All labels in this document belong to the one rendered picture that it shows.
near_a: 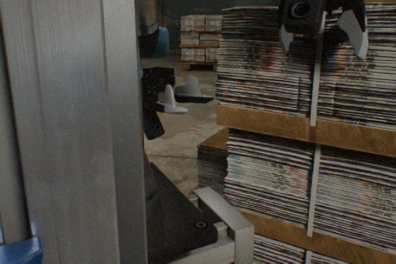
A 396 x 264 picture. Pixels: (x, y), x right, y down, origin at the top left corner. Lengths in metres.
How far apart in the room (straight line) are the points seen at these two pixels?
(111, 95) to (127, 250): 0.07
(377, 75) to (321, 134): 0.13
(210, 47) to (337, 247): 5.34
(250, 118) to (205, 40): 5.30
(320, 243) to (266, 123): 0.26
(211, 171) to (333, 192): 0.65
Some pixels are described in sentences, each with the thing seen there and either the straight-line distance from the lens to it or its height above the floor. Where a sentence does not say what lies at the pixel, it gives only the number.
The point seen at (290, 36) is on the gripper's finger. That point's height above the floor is 1.02.
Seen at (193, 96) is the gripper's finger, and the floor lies 0.86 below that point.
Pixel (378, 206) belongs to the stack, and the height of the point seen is 0.73.
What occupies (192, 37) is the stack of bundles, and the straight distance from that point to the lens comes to 6.03.
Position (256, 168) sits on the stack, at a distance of 0.79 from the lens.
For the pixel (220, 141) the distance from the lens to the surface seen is 1.35.
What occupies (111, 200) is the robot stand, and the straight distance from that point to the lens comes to 0.16.
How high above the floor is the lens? 1.07
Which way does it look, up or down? 16 degrees down
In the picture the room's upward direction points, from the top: straight up
